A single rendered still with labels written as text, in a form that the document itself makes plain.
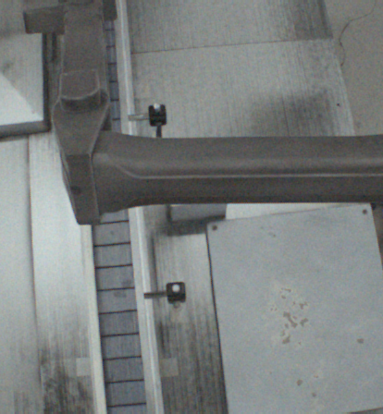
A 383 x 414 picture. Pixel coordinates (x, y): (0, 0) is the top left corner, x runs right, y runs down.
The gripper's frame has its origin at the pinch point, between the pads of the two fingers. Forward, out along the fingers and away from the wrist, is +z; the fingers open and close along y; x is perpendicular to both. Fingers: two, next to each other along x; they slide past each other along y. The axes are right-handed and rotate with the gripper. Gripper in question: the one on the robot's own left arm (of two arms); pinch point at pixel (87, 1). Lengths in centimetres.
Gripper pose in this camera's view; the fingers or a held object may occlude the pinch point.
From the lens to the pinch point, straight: 129.1
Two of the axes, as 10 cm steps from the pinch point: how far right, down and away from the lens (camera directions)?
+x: 1.0, 9.3, 3.6
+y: -9.9, 1.4, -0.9
